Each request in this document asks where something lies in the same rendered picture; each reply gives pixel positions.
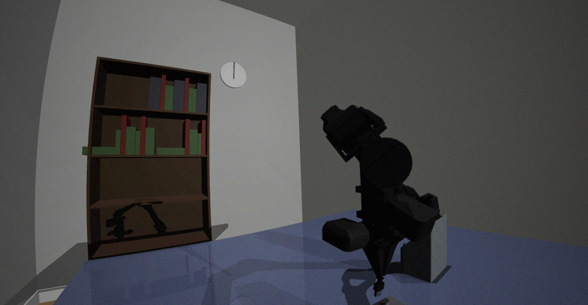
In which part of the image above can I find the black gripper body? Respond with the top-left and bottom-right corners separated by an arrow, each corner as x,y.
322,180 -> 399,252

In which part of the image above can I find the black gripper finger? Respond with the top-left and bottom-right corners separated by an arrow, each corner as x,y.
383,232 -> 405,276
362,239 -> 391,278

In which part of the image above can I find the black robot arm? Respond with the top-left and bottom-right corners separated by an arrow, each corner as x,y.
321,105 -> 441,242

